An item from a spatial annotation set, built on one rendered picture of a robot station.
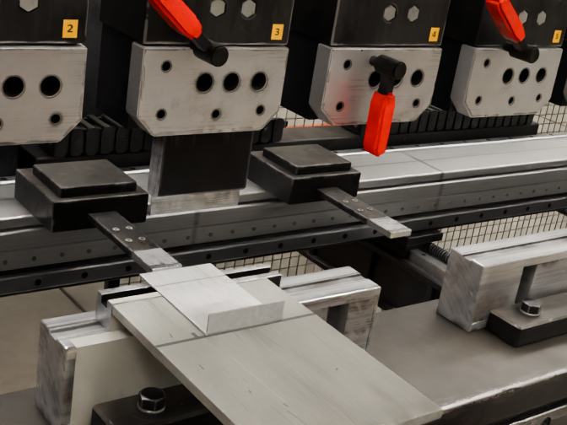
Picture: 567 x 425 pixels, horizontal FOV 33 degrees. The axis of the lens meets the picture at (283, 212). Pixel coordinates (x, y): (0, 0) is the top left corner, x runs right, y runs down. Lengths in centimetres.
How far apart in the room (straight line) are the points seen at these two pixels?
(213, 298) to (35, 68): 31
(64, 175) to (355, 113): 36
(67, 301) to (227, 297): 214
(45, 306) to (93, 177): 193
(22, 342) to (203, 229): 163
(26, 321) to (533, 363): 197
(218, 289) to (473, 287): 41
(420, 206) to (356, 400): 73
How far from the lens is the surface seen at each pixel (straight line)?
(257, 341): 89
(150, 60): 81
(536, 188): 172
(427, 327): 126
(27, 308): 303
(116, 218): 110
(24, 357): 278
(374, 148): 95
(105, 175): 114
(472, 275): 125
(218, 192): 95
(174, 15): 77
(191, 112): 84
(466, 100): 107
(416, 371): 115
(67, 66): 78
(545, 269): 135
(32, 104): 77
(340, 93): 94
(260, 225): 132
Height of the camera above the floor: 143
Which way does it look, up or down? 21 degrees down
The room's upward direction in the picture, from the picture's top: 9 degrees clockwise
